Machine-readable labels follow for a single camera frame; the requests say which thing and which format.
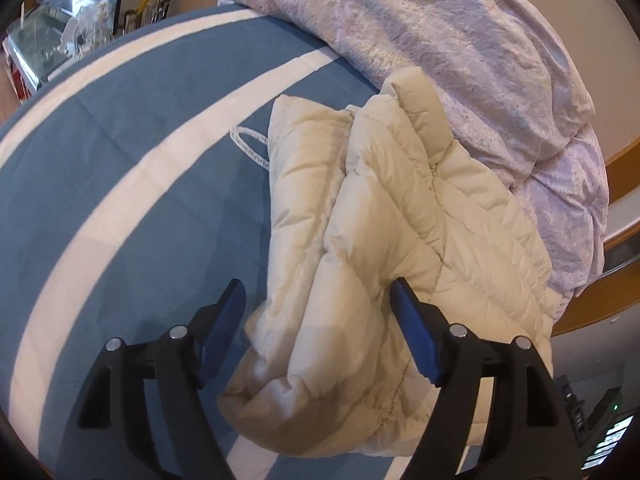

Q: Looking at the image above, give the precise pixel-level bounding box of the black electronic device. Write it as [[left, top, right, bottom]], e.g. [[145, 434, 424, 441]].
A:
[[554, 375, 634, 472]]

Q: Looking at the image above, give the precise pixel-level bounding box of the blue white striped bedsheet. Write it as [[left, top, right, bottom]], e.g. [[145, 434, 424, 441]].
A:
[[1, 6, 418, 479]]

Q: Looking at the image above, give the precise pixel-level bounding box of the lilac floral duvet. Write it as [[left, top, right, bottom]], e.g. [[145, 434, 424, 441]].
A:
[[220, 0, 610, 301]]

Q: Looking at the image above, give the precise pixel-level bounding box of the beige quilted down jacket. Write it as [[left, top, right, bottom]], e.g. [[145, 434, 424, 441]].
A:
[[218, 68, 561, 457]]

